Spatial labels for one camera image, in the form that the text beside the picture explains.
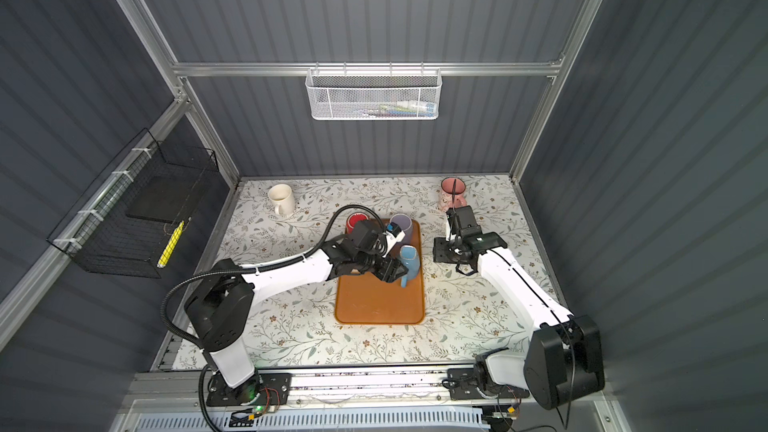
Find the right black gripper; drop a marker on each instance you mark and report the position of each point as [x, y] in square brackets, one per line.
[439, 249]

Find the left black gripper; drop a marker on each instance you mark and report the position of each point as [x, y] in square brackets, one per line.
[388, 269]

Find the blue mug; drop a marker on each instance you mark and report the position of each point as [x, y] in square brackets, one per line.
[410, 258]

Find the pink patterned mug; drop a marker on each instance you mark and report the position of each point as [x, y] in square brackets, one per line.
[452, 190]

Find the white mug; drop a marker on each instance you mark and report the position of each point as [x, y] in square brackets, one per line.
[283, 200]

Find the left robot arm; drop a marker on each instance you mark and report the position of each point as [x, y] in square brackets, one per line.
[219, 306]

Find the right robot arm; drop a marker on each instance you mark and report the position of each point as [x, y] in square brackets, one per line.
[564, 359]

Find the red mug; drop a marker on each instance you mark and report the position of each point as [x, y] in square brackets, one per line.
[353, 219]

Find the purple mug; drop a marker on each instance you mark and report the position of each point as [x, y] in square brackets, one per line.
[406, 225]

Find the orange plastic tray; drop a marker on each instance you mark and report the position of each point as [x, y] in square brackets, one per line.
[365, 300]

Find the yellow marker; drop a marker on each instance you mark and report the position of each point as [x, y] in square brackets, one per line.
[170, 245]

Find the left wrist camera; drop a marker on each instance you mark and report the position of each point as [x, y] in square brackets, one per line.
[394, 236]

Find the aluminium rail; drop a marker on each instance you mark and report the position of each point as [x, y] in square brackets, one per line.
[315, 383]

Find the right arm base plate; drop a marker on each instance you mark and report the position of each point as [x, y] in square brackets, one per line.
[466, 384]

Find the white wire mesh basket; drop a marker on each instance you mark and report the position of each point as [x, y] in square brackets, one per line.
[374, 97]

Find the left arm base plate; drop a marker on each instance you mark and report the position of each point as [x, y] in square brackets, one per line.
[261, 390]

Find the white slotted cable duct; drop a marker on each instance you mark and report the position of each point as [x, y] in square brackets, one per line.
[354, 419]

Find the black wire basket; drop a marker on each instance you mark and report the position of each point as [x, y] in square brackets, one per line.
[125, 225]

